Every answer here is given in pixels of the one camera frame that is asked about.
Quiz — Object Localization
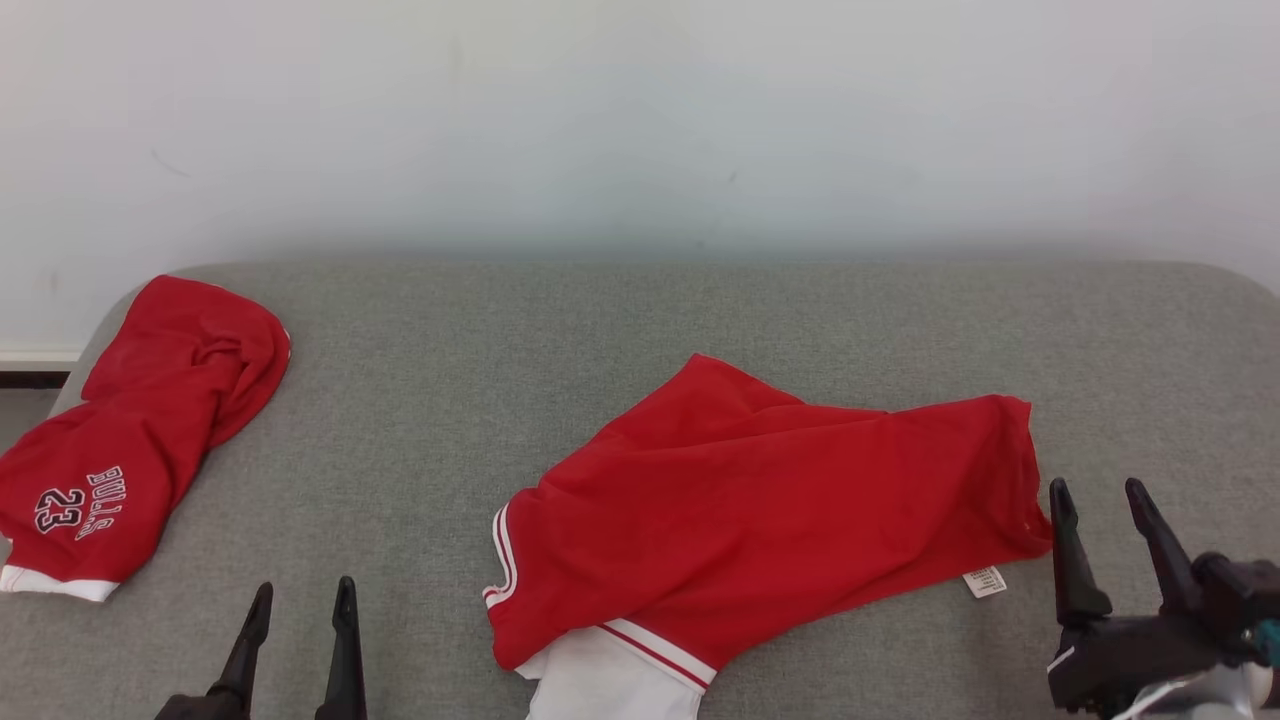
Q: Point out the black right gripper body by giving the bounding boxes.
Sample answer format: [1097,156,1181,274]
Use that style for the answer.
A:
[1047,605,1251,716]

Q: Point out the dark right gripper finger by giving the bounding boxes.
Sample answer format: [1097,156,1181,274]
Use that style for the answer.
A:
[1048,478,1113,629]
[1125,478,1201,613]

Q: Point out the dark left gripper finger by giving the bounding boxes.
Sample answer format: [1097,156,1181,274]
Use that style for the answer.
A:
[316,576,368,720]
[210,582,274,717]

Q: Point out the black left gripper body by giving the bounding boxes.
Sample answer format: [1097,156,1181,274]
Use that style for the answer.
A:
[155,688,251,720]

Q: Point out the red Bulls 23 shorts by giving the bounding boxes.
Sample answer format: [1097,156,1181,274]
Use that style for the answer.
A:
[0,275,292,603]

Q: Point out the red shirt with white sleeves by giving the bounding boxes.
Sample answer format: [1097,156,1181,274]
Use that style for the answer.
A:
[483,353,1054,720]

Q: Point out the white wall baseboard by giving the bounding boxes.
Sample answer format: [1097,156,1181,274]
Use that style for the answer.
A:
[0,346,83,389]

